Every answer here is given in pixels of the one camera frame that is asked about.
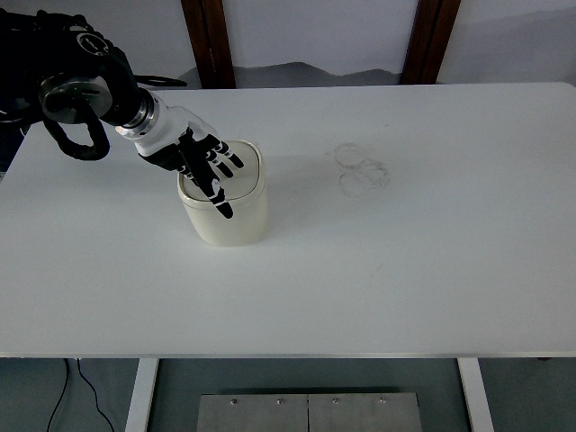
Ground black floor cable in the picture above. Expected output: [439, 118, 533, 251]
[47, 357, 115, 432]

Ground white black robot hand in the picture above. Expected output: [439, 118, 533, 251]
[134, 107, 244, 219]

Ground brown wooden post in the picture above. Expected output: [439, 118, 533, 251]
[181, 0, 237, 89]
[400, 0, 461, 85]

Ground right brown wooden post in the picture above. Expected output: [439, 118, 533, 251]
[400, 0, 461, 85]

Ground right white table leg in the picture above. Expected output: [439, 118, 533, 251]
[457, 357, 495, 432]

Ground white table leg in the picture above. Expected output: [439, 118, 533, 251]
[457, 357, 495, 432]
[125, 358, 159, 432]

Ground left brown wooden post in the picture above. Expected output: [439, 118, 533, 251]
[181, 0, 237, 89]

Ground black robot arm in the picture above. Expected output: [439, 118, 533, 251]
[1, 11, 244, 219]

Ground left white table leg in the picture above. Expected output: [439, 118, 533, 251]
[125, 358, 159, 432]

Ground grey metal base plate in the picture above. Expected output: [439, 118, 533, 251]
[197, 392, 423, 431]

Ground cream desktop trash can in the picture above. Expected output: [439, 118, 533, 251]
[177, 139, 268, 247]

